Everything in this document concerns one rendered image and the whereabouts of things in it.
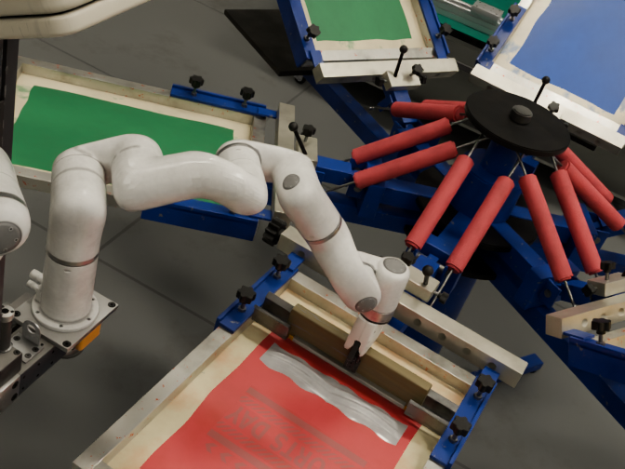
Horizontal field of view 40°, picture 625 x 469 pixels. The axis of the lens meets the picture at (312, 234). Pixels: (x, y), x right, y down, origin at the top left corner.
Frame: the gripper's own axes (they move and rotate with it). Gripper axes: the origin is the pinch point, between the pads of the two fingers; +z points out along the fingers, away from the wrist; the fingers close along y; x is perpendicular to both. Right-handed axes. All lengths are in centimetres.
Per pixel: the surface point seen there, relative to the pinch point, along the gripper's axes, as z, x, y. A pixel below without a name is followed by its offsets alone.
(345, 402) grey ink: 5.4, 3.3, 8.0
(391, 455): 6.1, 17.8, 13.4
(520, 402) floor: 102, 43, -133
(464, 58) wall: 91, -87, -388
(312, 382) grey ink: 5.3, -5.2, 8.3
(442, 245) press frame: -3, 0, -51
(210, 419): 5.8, -17.0, 31.7
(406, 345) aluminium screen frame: 2.6, 7.2, -15.7
